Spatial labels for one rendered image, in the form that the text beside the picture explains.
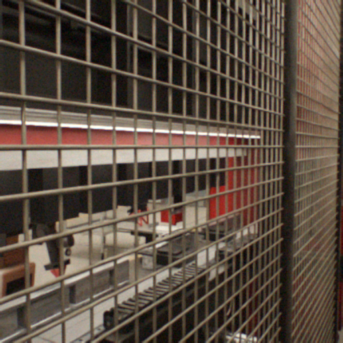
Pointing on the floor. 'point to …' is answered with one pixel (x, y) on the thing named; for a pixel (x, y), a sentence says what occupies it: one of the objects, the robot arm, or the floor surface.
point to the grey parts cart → (98, 233)
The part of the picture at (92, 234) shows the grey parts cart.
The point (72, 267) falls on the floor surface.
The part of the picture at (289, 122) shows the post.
